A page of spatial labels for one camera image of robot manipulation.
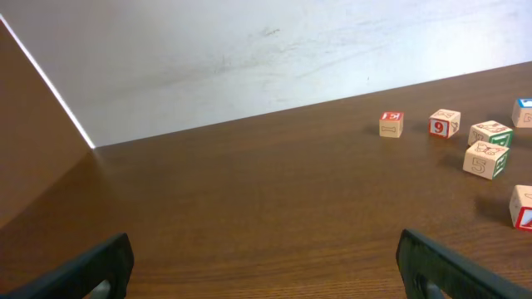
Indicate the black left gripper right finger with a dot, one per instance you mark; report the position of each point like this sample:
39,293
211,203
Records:
430,270

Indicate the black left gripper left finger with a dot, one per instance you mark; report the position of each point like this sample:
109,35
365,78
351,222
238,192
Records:
101,272

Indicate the red bordered wooden block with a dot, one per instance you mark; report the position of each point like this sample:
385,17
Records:
520,207

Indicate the green 5 wooden block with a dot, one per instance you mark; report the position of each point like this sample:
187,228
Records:
485,159

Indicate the red 9 wooden block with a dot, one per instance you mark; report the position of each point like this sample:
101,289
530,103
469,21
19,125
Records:
444,123

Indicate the red E wooden block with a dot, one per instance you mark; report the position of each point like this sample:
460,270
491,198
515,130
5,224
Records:
391,124

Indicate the green bordered wooden block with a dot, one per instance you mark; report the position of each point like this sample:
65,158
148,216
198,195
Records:
492,132

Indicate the blue L wooden block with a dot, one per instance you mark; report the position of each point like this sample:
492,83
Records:
522,113

